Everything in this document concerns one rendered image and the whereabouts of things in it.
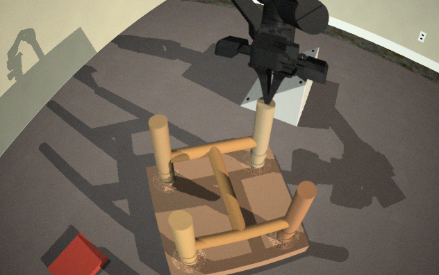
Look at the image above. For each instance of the tan wooden stool leg frame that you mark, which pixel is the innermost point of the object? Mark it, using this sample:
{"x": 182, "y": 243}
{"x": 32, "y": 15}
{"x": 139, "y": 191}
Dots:
{"x": 180, "y": 221}

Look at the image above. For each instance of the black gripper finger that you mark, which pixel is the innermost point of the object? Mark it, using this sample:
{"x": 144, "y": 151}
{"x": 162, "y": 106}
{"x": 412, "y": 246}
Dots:
{"x": 276, "y": 81}
{"x": 265, "y": 77}

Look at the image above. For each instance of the tan wooden stool seat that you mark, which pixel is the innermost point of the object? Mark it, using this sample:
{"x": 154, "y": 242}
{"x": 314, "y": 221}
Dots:
{"x": 262, "y": 196}

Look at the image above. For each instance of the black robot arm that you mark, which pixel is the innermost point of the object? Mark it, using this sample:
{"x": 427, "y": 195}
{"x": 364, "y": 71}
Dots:
{"x": 271, "y": 50}

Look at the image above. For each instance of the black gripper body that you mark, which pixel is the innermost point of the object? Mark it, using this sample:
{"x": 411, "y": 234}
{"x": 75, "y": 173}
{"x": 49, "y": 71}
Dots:
{"x": 314, "y": 69}

